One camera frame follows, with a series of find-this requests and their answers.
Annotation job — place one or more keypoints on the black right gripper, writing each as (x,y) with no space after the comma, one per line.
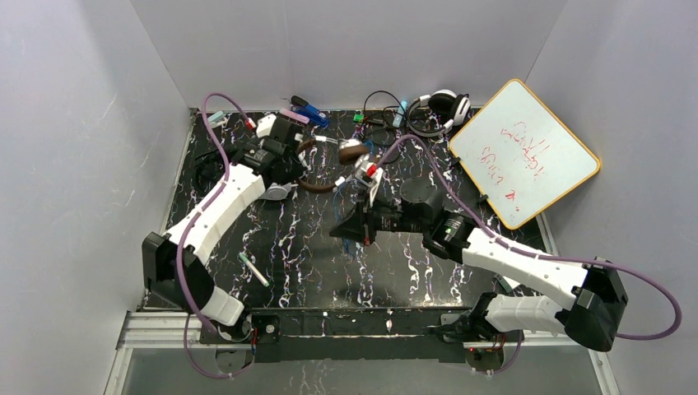
(366,227)

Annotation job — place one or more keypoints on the blue stapler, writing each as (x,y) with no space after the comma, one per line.
(303,107)

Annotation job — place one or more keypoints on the whiteboard with orange frame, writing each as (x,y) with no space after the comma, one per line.
(520,155)

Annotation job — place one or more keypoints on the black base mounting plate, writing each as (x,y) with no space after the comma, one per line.
(408,333)

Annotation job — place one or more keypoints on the light blue small gadget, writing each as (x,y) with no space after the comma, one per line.
(399,116)

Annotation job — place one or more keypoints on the black and white headphones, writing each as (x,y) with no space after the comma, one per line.
(453,110)

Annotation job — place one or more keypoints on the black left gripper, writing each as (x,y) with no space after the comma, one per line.
(294,151)

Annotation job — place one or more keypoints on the brown headphones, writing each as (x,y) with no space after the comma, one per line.
(348,151)

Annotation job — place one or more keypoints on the white marker pen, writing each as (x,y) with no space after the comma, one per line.
(254,270)

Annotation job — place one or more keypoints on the aluminium frame rail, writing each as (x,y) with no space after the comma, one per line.
(165,330)

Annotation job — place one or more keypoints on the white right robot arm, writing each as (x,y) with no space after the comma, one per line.
(585,302)

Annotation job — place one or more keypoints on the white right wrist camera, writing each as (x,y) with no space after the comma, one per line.
(369,175)

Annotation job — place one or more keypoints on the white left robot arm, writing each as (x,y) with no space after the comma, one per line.
(175,263)

